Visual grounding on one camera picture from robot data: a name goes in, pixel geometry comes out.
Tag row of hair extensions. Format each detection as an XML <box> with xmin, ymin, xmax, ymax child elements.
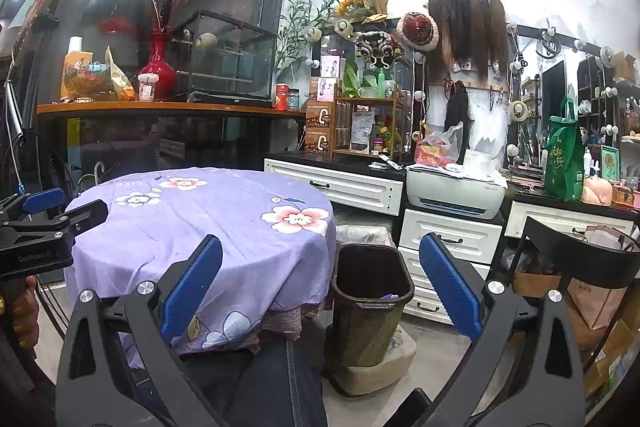
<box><xmin>427</xmin><ymin>0</ymin><xmax>508</xmax><ymax>80</ymax></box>

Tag dark hanging wig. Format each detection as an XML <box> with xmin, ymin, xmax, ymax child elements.
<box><xmin>444</xmin><ymin>81</ymin><xmax>471</xmax><ymax>148</ymax></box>

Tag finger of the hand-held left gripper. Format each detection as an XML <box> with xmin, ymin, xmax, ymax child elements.
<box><xmin>0</xmin><ymin>188</ymin><xmax>66</xmax><ymax>224</ymax></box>
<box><xmin>10</xmin><ymin>199</ymin><xmax>110</xmax><ymax>239</ymax></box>

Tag brown coffee box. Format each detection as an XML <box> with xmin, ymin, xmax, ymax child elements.
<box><xmin>305</xmin><ymin>127</ymin><xmax>333</xmax><ymax>156</ymax></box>
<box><xmin>305</xmin><ymin>103</ymin><xmax>337</xmax><ymax>128</ymax></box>

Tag glass display case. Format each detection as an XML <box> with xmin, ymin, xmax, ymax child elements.
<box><xmin>169</xmin><ymin>9</ymin><xmax>278</xmax><ymax>100</ymax></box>

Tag large pink box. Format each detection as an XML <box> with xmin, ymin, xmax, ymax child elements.
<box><xmin>309</xmin><ymin>77</ymin><xmax>340</xmax><ymax>102</ymax></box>

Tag white tissue roll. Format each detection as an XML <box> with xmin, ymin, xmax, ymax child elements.
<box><xmin>462</xmin><ymin>148</ymin><xmax>498</xmax><ymax>180</ymax></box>

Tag red vase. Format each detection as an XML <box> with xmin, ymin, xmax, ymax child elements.
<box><xmin>138</xmin><ymin>29</ymin><xmax>177</xmax><ymax>102</ymax></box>

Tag vanity mirror with bulbs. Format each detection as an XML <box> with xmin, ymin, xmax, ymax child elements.
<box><xmin>307</xmin><ymin>19</ymin><xmax>426</xmax><ymax>152</ymax></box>
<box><xmin>507</xmin><ymin>23</ymin><xmax>640</xmax><ymax>168</ymax></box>

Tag white plastic bag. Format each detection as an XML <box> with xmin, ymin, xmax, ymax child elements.
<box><xmin>336</xmin><ymin>223</ymin><xmax>393</xmax><ymax>248</ymax></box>

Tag kraft snack bag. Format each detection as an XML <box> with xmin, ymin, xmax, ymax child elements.
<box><xmin>104</xmin><ymin>46</ymin><xmax>136</xmax><ymax>102</ymax></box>

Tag white printer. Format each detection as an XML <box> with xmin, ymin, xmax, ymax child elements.
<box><xmin>406</xmin><ymin>167</ymin><xmax>507</xmax><ymax>220</ymax></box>

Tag black metal chair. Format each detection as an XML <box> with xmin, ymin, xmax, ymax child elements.
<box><xmin>510</xmin><ymin>216</ymin><xmax>640</xmax><ymax>373</ymax></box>

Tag red hanging ornament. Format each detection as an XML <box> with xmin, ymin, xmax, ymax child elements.
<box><xmin>97</xmin><ymin>16</ymin><xmax>136</xmax><ymax>35</ymax></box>

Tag orange box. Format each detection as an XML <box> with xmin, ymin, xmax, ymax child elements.
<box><xmin>61</xmin><ymin>51</ymin><xmax>94</xmax><ymax>100</ymax></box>

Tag wooden shelf rack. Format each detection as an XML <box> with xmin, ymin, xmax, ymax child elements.
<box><xmin>334</xmin><ymin>89</ymin><xmax>407</xmax><ymax>158</ymax></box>

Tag dark brown trash bin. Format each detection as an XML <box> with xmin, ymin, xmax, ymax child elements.
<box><xmin>331</xmin><ymin>243</ymin><xmax>416</xmax><ymax>369</ymax></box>

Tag ornate headdress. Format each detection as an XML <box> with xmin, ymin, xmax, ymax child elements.
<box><xmin>352</xmin><ymin>32</ymin><xmax>406</xmax><ymax>66</ymax></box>

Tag wooden counter shelf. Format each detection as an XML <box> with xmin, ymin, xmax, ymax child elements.
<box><xmin>36</xmin><ymin>101</ymin><xmax>307</xmax><ymax>120</ymax></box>

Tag purple floral tablecloth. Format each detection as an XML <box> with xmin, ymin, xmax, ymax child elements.
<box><xmin>64</xmin><ymin>167</ymin><xmax>336</xmax><ymax>370</ymax></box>

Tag person's left hand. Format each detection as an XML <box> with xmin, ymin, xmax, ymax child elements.
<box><xmin>0</xmin><ymin>277</ymin><xmax>41</xmax><ymax>350</ymax></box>

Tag long white desk drawer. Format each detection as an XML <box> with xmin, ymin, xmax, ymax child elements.
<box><xmin>264</xmin><ymin>158</ymin><xmax>404</xmax><ymax>217</ymax></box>

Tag small pink box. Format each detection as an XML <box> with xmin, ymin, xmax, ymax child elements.
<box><xmin>320</xmin><ymin>56</ymin><xmax>346</xmax><ymax>78</ymax></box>

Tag person's leg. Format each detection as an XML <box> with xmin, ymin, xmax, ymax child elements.
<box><xmin>180</xmin><ymin>339</ymin><xmax>331</xmax><ymax>427</ymax></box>

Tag stack of makeup palettes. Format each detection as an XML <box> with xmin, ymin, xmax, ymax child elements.
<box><xmin>502</xmin><ymin>164</ymin><xmax>546</xmax><ymax>192</ymax></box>

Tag black phone stand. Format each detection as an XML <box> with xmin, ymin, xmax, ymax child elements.
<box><xmin>0</xmin><ymin>7</ymin><xmax>61</xmax><ymax>202</ymax></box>

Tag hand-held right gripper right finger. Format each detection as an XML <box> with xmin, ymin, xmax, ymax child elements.
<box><xmin>415</xmin><ymin>232</ymin><xmax>586</xmax><ymax>427</ymax></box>

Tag pink doll head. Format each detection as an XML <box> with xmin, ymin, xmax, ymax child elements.
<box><xmin>581</xmin><ymin>174</ymin><xmax>613</xmax><ymax>206</ymax></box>

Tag green tote bag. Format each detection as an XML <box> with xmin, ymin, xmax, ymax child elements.
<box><xmin>542</xmin><ymin>97</ymin><xmax>586</xmax><ymax>202</ymax></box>

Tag plastic bag with red items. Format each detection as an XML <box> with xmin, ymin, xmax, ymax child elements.
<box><xmin>415</xmin><ymin>122</ymin><xmax>465</xmax><ymax>168</ymax></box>

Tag plastic drink cup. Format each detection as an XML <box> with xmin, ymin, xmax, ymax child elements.
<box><xmin>137</xmin><ymin>73</ymin><xmax>160</xmax><ymax>102</ymax></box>

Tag sunflower bouquet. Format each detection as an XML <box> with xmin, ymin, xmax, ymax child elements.
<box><xmin>336</xmin><ymin>0</ymin><xmax>390</xmax><ymax>25</ymax></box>

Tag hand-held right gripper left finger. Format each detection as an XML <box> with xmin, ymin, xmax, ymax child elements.
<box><xmin>55</xmin><ymin>234</ymin><xmax>228</xmax><ymax>427</ymax></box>

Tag green bamboo plant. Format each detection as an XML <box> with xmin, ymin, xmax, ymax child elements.
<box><xmin>275</xmin><ymin>0</ymin><xmax>348</xmax><ymax>68</ymax></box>

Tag green picture frame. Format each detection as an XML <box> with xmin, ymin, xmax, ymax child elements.
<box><xmin>600</xmin><ymin>144</ymin><xmax>621</xmax><ymax>182</ymax></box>

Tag red round fur-trimmed hat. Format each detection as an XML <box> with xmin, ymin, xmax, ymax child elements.
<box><xmin>396</xmin><ymin>12</ymin><xmax>440</xmax><ymax>52</ymax></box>

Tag pink paper bag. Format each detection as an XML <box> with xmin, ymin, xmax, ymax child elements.
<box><xmin>567</xmin><ymin>227</ymin><xmax>640</xmax><ymax>330</ymax></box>

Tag gold lotus bowl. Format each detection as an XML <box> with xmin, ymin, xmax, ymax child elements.
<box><xmin>64</xmin><ymin>62</ymin><xmax>112</xmax><ymax>100</ymax></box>

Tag white drawer cabinet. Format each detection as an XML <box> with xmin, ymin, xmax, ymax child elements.
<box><xmin>398</xmin><ymin>208</ymin><xmax>503</xmax><ymax>325</ymax></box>

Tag red berry branches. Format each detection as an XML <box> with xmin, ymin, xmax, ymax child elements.
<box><xmin>145</xmin><ymin>0</ymin><xmax>196</xmax><ymax>32</ymax></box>

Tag short white desk drawer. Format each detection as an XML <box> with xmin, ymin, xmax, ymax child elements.
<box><xmin>504</xmin><ymin>201</ymin><xmax>636</xmax><ymax>240</ymax></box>

